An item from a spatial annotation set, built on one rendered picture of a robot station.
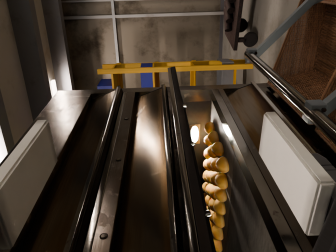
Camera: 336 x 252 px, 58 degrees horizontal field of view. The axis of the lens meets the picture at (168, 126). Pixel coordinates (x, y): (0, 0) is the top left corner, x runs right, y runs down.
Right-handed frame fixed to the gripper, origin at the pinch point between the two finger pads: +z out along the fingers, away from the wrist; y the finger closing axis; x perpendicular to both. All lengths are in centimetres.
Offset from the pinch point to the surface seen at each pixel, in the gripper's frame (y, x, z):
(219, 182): 27, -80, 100
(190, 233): 6, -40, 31
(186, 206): 6, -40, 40
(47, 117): -56, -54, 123
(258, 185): 32, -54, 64
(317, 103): 33, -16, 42
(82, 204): -23, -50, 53
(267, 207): 31, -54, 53
